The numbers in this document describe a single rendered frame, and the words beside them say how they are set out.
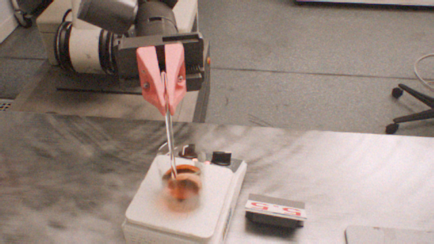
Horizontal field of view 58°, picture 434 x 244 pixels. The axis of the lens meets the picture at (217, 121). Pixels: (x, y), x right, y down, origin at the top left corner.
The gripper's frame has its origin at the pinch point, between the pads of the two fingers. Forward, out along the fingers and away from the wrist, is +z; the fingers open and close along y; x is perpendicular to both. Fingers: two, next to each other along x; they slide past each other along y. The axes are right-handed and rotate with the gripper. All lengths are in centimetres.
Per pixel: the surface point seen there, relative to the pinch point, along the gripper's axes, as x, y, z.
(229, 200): 19.3, 7.4, -1.6
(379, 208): 25.8, 31.5, -0.7
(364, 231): 24.8, 26.7, 3.4
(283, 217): 23.2, 15.2, 0.0
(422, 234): 24.8, 34.8, 5.5
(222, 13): 100, 51, -223
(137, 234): 19.7, -5.5, 1.4
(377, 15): 100, 157, -202
